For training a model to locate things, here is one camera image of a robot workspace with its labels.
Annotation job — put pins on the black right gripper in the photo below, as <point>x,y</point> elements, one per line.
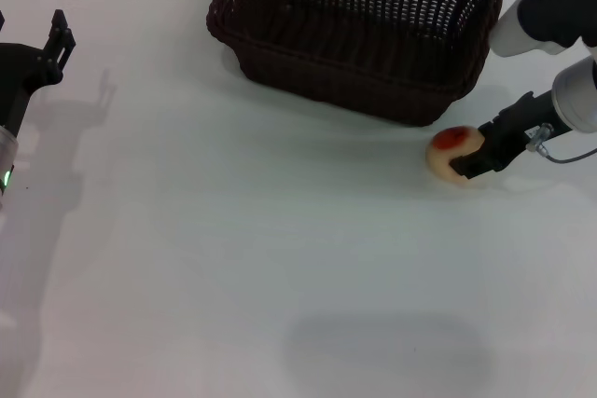
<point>517,127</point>

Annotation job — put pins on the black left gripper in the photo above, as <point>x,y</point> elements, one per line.
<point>18,72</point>

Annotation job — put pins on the cream bun with red top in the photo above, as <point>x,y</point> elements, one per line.
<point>438,158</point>

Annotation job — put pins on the dark brown woven basket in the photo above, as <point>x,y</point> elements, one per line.
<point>354,53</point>

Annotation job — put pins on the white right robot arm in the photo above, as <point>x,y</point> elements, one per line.
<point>578,95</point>

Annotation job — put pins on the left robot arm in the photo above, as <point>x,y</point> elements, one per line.
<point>7,155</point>

